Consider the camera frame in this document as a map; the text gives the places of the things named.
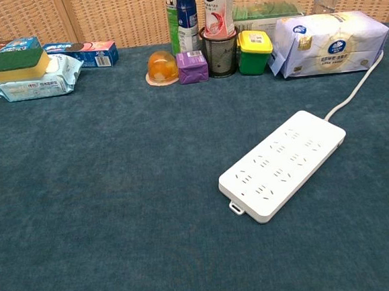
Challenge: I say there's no purple small carton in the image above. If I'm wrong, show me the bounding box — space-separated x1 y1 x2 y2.
175 50 210 85

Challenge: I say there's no green box with yellow lid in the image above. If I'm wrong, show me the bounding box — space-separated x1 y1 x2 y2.
235 28 275 77

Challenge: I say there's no black mesh pen holder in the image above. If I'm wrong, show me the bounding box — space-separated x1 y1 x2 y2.
199 24 242 80

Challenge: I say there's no blue Oreo box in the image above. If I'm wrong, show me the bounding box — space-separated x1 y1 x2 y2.
42 38 120 73

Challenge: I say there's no yellow green sponge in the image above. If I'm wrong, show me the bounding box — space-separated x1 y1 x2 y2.
0 46 53 83

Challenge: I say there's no orange fruit jelly cup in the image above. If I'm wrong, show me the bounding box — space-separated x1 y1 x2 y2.
143 49 180 87

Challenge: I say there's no teal table cloth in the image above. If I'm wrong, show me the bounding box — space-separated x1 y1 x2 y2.
0 21 389 291

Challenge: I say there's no white power strip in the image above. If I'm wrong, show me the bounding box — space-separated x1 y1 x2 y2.
212 107 353 228

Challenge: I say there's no white power cable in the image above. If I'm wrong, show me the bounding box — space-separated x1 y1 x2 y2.
318 50 389 122

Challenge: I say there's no dark blue capped bottle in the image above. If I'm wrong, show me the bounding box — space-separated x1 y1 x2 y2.
174 0 204 56

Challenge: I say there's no tissue pack blue white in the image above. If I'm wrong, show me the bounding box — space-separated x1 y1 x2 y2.
265 7 389 80

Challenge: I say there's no wet wipes pack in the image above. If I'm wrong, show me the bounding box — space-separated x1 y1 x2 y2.
0 52 87 103

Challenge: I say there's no pink and white bottle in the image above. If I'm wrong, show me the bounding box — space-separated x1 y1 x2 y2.
201 0 237 40

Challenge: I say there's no blue carton box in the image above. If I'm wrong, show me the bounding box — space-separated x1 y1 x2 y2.
0 36 44 54

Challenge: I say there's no green packet box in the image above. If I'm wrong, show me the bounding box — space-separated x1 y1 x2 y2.
230 0 308 35

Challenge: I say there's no wicker folding screen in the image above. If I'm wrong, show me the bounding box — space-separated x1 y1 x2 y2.
0 0 389 59

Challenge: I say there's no green tall bottle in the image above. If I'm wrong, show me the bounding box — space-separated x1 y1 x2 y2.
163 0 199 56

